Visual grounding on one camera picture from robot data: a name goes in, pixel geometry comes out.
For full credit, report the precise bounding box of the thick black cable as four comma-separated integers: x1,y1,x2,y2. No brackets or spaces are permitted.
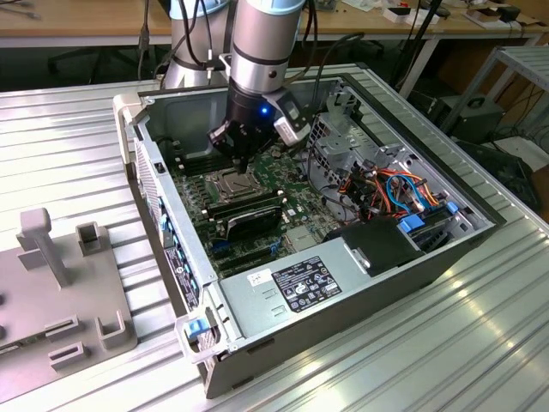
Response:
299,0,366,118

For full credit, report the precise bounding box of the silver power supply unit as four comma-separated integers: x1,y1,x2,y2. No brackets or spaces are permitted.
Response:
217,239,375,341

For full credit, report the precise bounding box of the grey metal frame table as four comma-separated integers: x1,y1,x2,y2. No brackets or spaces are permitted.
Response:
441,45,549,139

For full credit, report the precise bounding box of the metal socket cover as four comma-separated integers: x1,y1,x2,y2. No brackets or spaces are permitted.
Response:
206,170,255,203

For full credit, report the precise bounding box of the wooden desk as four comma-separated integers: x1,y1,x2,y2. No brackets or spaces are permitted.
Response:
0,0,549,49

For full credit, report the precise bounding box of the blue card retainer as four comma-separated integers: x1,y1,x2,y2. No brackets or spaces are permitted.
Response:
157,195,171,246

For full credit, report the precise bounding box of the CPU socket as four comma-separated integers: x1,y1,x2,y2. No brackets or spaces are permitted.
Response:
204,169,256,203

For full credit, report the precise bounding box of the blue wire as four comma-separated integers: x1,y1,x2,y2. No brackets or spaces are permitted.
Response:
384,172,425,215

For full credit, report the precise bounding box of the green motherboard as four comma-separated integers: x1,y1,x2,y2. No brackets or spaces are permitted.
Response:
165,136,344,280

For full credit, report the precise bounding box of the black mesh panel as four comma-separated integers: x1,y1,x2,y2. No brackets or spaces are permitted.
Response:
454,139,542,209

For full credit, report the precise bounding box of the blue disk carrier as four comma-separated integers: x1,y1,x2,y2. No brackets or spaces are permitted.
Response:
396,215,426,236

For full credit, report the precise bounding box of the grey parts rack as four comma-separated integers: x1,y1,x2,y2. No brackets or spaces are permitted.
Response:
0,208,139,381

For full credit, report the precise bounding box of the black graphics card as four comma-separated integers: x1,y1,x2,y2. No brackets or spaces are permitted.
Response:
223,204,285,242

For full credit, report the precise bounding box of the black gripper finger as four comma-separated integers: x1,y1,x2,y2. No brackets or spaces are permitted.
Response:
208,122,244,173
242,135,275,174

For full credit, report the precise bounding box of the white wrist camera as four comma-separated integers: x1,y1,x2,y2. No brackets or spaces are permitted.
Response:
272,88,311,146

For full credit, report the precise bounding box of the white cardboard box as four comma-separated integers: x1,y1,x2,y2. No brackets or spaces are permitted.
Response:
383,6,441,26

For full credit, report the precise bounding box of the thin grey cable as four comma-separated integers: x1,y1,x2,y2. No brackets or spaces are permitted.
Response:
136,0,152,82

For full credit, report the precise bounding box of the grey open PC case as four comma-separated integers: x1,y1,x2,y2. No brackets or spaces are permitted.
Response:
112,75,508,400

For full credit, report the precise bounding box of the brown cardboard box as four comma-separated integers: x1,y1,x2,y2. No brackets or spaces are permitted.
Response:
464,6,503,27

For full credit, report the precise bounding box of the silver drive cage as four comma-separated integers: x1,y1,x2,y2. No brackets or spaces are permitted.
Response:
305,109,415,207

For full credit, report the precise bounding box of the orange wire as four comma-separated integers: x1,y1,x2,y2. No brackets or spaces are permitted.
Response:
337,169,389,219

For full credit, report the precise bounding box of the silver CPU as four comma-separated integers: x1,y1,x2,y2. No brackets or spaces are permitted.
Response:
224,174,252,194

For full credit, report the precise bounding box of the blue case latch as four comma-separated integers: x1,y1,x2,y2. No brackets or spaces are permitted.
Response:
182,318,208,341

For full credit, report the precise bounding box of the silver chipset heatsink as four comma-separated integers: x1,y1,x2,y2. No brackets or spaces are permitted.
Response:
285,226,319,253

